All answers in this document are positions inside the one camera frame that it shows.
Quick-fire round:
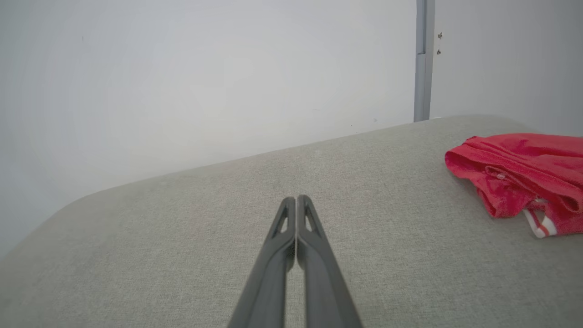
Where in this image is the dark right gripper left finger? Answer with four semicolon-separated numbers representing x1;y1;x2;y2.
227;196;297;328

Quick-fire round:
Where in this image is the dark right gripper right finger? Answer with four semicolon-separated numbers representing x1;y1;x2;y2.
297;195;363;328

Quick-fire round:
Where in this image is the red and white garment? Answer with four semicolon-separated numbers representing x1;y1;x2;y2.
445;133;583;239

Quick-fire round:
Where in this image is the grey fabric sofa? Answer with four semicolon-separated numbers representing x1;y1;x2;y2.
0;114;583;328

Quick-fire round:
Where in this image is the grey vertical wall post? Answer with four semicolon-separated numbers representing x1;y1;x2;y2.
413;0;436;123

